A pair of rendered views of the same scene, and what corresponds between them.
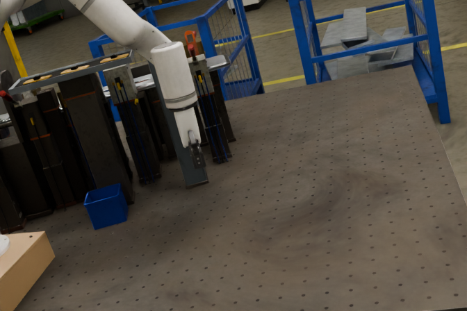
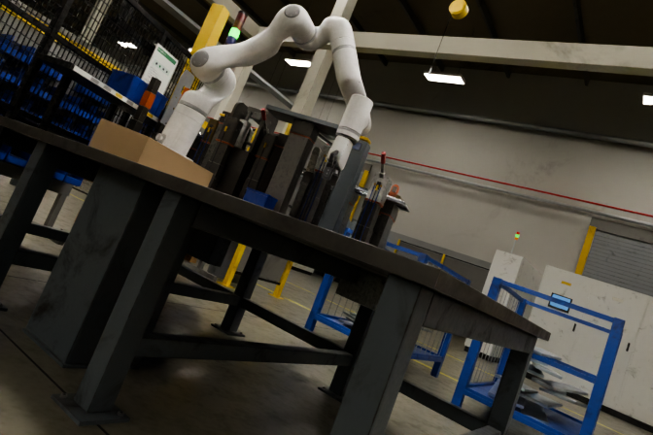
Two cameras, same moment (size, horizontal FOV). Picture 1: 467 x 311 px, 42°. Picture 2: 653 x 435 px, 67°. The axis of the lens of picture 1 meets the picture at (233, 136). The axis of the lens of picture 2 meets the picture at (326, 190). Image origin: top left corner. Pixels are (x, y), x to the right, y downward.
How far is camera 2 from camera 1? 0.96 m
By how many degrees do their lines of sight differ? 34
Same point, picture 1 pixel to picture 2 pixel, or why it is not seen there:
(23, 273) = (180, 168)
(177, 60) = (361, 105)
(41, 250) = (201, 177)
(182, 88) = (352, 122)
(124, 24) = (348, 68)
